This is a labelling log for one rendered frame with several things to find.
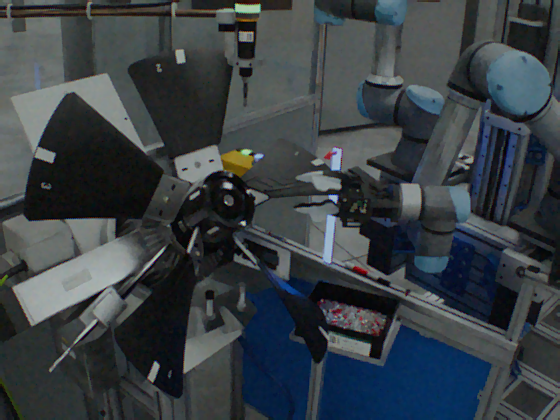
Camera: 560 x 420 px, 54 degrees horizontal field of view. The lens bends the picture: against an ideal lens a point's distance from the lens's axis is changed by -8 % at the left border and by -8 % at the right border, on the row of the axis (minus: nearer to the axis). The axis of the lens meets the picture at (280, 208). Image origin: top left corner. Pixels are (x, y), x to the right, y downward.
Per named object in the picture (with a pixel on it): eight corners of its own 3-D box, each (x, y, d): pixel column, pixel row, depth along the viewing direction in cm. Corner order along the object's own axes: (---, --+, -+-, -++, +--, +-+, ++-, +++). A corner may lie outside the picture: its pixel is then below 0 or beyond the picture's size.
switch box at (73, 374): (86, 356, 153) (74, 291, 143) (120, 383, 145) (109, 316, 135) (60, 371, 147) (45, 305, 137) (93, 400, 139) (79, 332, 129)
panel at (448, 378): (240, 402, 208) (241, 248, 179) (243, 400, 209) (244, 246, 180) (438, 517, 164) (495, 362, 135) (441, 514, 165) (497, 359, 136)
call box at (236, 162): (216, 189, 171) (216, 155, 166) (239, 179, 178) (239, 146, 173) (258, 207, 162) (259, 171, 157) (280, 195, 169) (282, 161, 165)
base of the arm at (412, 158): (411, 150, 188) (415, 121, 184) (449, 165, 178) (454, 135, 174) (382, 160, 179) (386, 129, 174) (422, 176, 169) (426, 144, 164)
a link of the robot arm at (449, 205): (467, 233, 119) (475, 196, 115) (417, 231, 119) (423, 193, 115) (458, 215, 126) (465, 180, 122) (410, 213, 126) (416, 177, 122)
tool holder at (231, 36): (213, 66, 104) (214, 12, 99) (219, 58, 110) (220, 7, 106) (263, 68, 103) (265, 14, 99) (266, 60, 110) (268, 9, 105)
